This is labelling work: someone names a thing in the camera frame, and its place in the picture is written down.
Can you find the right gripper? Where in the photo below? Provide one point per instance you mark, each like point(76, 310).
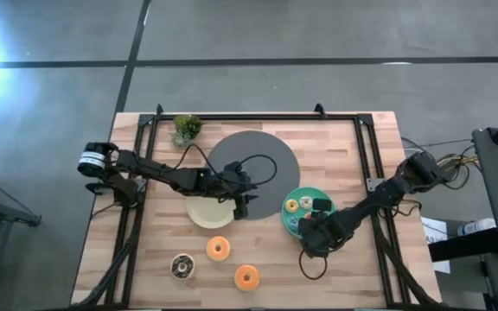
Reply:
point(324, 233)

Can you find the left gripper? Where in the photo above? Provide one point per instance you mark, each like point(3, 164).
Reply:
point(231, 179)

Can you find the small red iced donut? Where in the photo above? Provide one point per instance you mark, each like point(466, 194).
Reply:
point(308, 214)

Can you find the small white sprinkled donut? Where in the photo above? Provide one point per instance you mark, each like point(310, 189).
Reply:
point(301, 202)

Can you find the small blue iced donut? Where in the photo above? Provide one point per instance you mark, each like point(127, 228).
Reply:
point(289, 223)

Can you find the small yellow iced donut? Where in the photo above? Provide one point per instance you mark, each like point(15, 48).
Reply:
point(287, 206)

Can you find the cream plate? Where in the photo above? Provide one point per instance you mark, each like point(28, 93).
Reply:
point(208, 213)

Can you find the orange donut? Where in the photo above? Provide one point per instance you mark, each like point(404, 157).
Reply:
point(210, 248)
point(239, 277)

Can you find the large chocolate iced donut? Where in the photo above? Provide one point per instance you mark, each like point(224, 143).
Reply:
point(174, 266)

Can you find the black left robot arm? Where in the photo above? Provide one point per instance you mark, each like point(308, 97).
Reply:
point(167, 175)

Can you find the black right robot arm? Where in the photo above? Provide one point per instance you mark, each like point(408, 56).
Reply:
point(383, 190)

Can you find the teal plate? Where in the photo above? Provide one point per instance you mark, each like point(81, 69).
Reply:
point(301, 190)

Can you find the grey round placemat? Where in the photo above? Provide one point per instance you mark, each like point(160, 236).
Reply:
point(275, 147)

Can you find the small pale green plant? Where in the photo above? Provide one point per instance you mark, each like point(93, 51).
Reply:
point(180, 139)

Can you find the small spiky green plant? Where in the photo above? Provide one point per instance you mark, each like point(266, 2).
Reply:
point(188, 124)

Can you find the white paper sheet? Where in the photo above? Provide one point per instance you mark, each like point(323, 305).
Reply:
point(437, 235)

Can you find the black shelf board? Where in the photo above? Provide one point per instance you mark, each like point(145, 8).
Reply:
point(465, 248)

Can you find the white bottle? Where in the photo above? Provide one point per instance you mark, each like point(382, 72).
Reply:
point(476, 226)

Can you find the black aluminium table frame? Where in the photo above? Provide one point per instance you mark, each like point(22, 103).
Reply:
point(253, 117)

